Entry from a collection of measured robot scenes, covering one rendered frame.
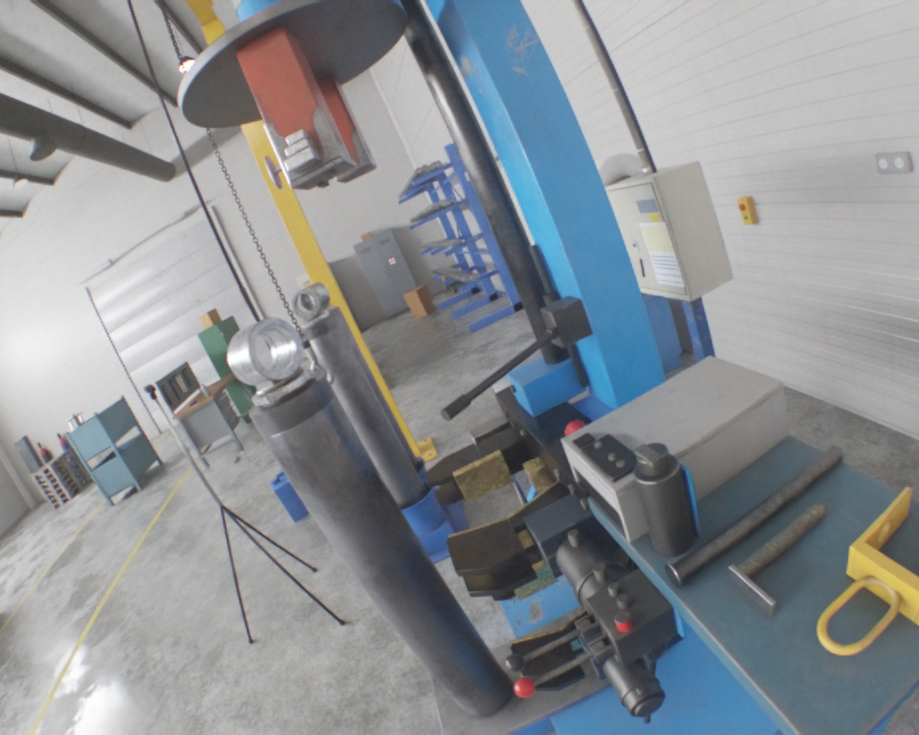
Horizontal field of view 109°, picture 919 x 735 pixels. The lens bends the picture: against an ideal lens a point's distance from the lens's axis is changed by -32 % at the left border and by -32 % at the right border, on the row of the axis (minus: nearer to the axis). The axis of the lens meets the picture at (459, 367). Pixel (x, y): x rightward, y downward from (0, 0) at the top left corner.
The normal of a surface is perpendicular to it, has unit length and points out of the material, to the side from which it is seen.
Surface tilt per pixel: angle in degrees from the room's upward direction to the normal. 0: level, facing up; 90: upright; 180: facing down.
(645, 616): 0
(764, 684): 0
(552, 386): 90
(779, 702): 0
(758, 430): 90
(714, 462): 90
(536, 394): 90
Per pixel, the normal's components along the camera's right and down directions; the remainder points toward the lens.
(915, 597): -0.90, 0.43
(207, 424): 0.19, 0.24
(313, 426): 0.55, 0.04
